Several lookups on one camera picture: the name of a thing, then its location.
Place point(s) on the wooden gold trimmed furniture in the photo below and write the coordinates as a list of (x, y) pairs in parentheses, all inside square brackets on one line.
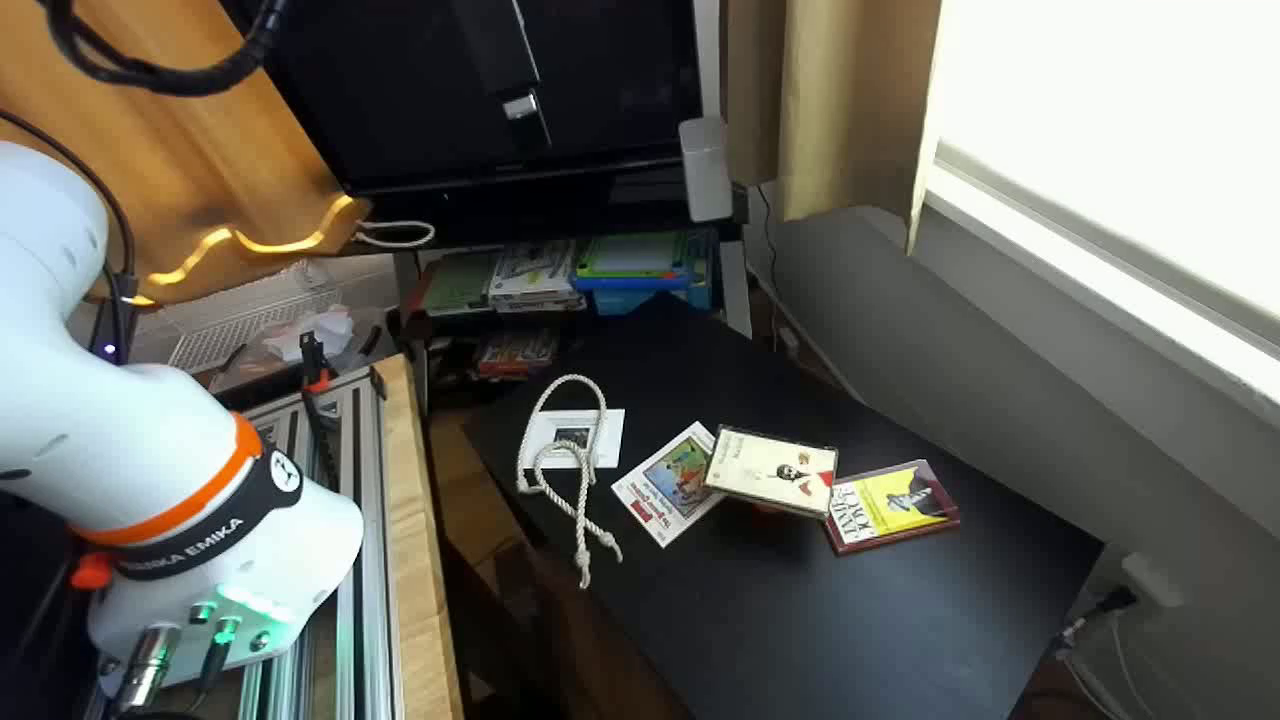
[(213, 190)]

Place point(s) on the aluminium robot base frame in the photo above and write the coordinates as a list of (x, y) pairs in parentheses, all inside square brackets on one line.
[(343, 614)]

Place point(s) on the black flat television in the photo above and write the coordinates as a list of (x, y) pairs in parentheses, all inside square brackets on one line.
[(496, 118)]

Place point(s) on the white speaker box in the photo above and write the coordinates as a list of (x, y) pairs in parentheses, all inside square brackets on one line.
[(705, 168)]

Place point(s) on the white cream book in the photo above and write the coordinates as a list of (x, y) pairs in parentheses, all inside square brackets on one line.
[(783, 475)]

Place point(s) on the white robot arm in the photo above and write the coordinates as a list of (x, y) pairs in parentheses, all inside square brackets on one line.
[(213, 538)]

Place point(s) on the yellow red book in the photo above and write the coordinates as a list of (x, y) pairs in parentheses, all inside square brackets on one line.
[(889, 506)]

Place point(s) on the white square paper card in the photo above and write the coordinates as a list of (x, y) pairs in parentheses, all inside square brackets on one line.
[(561, 431)]

